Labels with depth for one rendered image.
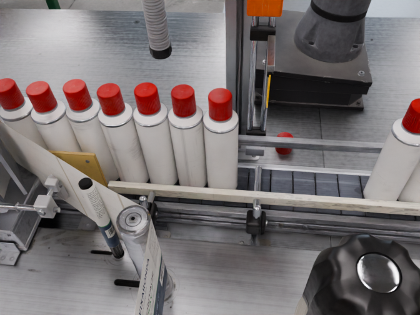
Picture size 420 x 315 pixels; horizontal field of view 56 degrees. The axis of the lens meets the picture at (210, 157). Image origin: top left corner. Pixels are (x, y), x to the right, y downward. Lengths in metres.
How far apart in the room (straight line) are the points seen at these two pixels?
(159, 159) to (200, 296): 0.21
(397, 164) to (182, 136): 0.31
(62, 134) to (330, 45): 0.55
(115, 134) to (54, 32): 0.69
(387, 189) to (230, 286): 0.28
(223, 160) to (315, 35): 0.40
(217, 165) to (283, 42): 0.41
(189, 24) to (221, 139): 0.66
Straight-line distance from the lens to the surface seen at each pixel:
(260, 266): 0.61
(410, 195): 0.69
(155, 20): 0.59
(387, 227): 0.70
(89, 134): 0.63
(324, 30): 0.87
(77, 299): 0.63
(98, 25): 1.23
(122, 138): 0.60
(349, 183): 0.72
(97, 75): 1.04
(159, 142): 0.60
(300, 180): 0.70
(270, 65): 0.50
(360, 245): 0.31
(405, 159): 0.60
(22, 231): 0.67
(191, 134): 0.57
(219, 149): 0.58
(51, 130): 0.64
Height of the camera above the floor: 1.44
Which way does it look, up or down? 50 degrees down
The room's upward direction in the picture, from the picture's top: 4 degrees counter-clockwise
